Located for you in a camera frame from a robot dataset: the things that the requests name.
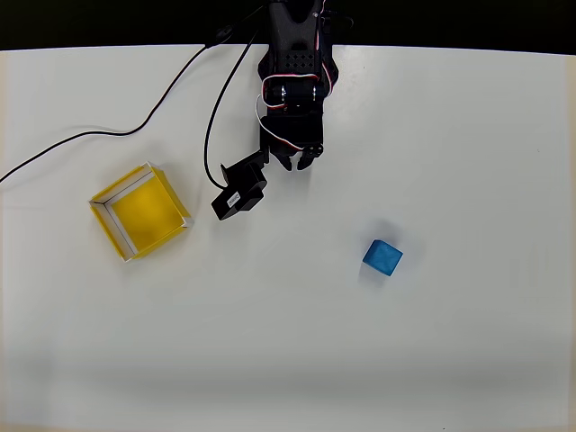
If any black webcam cable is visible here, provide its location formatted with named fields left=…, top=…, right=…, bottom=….
left=203, top=41, right=259, bottom=189

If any black webcam with white label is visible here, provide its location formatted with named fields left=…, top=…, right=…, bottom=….
left=211, top=149, right=272, bottom=222

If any blue cube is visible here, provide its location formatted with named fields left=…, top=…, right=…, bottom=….
left=362, top=238, right=404, bottom=277

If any yellow open paper box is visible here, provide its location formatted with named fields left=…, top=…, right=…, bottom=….
left=88, top=162, right=195, bottom=265

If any red and white servo wire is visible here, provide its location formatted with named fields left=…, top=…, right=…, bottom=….
left=255, top=73, right=335, bottom=152

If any thin black cable with plug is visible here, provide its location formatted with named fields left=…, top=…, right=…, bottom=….
left=0, top=25, right=235, bottom=185

